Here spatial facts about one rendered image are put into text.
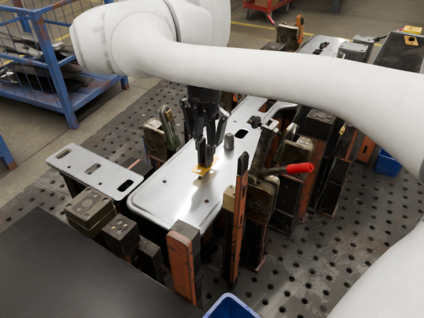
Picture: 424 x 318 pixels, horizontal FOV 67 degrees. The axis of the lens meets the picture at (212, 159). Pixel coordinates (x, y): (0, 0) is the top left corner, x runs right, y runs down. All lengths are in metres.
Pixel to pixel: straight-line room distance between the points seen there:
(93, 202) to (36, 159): 2.02
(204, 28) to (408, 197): 1.05
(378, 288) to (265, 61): 0.26
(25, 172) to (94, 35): 2.19
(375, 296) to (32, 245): 0.65
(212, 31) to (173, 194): 0.40
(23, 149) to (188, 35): 2.44
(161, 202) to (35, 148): 2.16
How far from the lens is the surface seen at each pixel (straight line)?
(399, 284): 0.27
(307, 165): 0.69
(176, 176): 0.86
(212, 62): 0.42
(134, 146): 1.47
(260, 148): 0.70
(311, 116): 0.90
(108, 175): 0.90
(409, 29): 1.53
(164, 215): 0.77
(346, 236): 1.18
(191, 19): 0.60
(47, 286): 0.70
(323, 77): 0.39
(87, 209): 0.74
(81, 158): 0.98
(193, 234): 0.49
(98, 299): 0.65
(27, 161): 2.77
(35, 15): 2.58
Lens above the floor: 1.59
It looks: 41 degrees down
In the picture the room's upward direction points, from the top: straight up
